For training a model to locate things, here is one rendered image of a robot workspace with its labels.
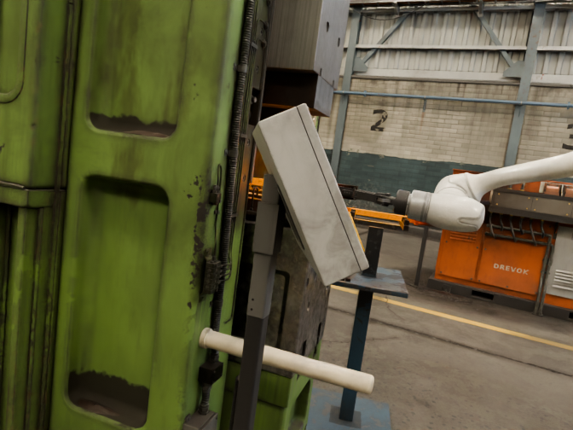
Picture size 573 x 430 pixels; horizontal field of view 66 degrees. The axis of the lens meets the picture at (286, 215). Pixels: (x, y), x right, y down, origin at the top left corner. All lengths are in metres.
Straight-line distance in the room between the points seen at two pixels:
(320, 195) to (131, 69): 0.76
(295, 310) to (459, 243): 3.64
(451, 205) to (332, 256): 0.68
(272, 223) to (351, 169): 8.48
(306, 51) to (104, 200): 0.70
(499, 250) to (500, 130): 4.37
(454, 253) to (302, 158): 4.24
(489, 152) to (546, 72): 1.60
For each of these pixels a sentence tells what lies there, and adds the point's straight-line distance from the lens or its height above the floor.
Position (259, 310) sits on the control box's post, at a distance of 0.89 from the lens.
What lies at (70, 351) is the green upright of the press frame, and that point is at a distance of 1.45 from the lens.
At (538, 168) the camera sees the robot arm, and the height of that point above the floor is 1.18.
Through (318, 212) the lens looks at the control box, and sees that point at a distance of 0.70.
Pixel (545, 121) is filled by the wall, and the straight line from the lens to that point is 8.95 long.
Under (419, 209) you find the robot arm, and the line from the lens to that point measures 1.34.
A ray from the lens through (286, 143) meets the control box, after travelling 0.68.
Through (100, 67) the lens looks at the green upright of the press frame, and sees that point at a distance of 1.34.
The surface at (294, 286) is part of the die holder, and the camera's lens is 1.32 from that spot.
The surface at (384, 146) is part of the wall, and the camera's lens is 9.15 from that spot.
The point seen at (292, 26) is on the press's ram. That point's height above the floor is 1.48.
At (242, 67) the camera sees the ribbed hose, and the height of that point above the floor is 1.32.
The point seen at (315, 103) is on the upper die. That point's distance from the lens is 1.34.
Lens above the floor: 1.11
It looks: 7 degrees down
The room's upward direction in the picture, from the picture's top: 8 degrees clockwise
